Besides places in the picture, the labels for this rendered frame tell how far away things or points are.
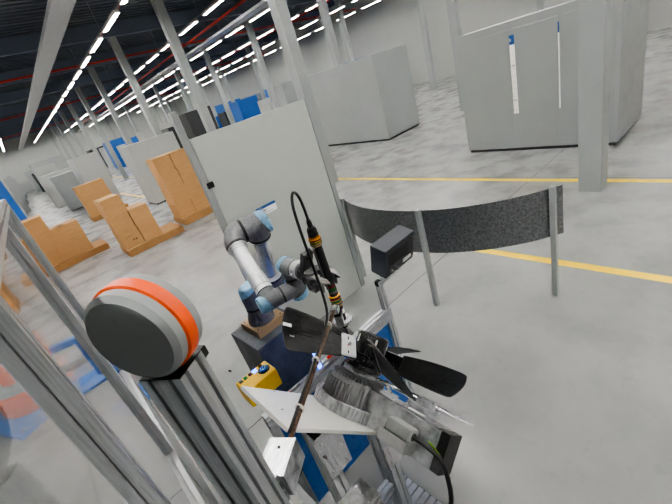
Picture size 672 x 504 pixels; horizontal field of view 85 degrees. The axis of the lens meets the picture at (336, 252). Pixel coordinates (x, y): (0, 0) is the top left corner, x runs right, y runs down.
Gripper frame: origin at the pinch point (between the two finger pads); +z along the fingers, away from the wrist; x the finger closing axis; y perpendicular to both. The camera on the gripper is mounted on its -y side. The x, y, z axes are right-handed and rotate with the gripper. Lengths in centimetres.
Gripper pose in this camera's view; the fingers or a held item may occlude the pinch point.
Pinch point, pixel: (332, 277)
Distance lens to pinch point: 129.9
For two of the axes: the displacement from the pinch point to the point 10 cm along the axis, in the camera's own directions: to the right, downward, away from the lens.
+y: 2.8, 8.6, 4.2
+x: -7.3, 4.8, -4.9
